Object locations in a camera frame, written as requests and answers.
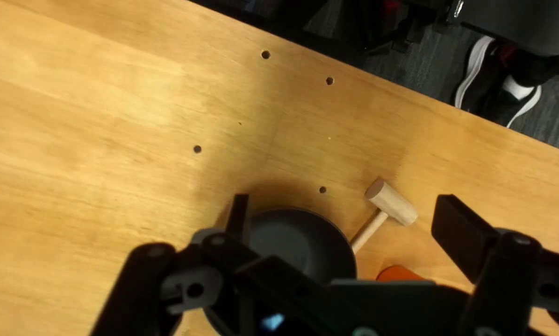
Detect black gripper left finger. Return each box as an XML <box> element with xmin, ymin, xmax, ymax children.
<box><xmin>90</xmin><ymin>193</ymin><xmax>256</xmax><ymax>336</ymax></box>

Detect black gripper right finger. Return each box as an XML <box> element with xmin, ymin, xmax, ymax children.
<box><xmin>430</xmin><ymin>193</ymin><xmax>559</xmax><ymax>336</ymax></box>

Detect orange cup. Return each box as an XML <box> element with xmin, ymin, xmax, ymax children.
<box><xmin>376</xmin><ymin>266</ymin><xmax>432</xmax><ymax>286</ymax></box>

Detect black bowl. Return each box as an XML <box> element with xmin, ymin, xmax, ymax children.
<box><xmin>247</xmin><ymin>208</ymin><xmax>359</xmax><ymax>284</ymax></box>

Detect wooden mallet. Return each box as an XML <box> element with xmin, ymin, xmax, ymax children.
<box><xmin>350</xmin><ymin>178</ymin><xmax>419</xmax><ymax>254</ymax></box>

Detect black white sneaker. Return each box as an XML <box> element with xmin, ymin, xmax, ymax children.
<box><xmin>452</xmin><ymin>34</ymin><xmax>544</xmax><ymax>131</ymax></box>

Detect black office chair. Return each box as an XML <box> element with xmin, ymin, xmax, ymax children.
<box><xmin>458</xmin><ymin>0</ymin><xmax>559</xmax><ymax>60</ymax></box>

